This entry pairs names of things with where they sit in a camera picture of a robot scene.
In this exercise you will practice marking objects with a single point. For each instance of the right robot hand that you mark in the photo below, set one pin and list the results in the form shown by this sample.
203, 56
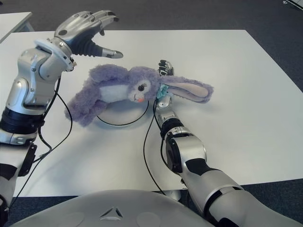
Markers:
165, 67

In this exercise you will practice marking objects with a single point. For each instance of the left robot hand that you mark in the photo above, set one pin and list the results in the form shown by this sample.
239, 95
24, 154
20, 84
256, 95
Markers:
78, 28

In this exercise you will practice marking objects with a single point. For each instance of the purple plush bunny doll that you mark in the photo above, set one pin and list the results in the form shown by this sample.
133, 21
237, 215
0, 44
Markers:
132, 85

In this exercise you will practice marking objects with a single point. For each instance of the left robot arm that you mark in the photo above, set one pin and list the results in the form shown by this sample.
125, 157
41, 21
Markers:
30, 94

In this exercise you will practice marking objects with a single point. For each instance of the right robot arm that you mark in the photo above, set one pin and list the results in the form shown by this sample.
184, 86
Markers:
189, 146

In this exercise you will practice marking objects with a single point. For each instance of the white plate black rim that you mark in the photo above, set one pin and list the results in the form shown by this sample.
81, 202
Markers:
123, 116

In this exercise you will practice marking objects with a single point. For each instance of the white side table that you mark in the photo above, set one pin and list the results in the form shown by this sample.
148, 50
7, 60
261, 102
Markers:
11, 23

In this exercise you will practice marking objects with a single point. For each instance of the white table leg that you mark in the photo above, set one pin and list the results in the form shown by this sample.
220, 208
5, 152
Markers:
174, 192

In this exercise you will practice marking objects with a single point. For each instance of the white object on floor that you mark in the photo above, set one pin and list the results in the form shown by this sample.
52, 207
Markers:
293, 2

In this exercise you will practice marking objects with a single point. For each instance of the silver robot torso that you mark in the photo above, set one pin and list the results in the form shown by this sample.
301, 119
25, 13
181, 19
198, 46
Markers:
113, 208

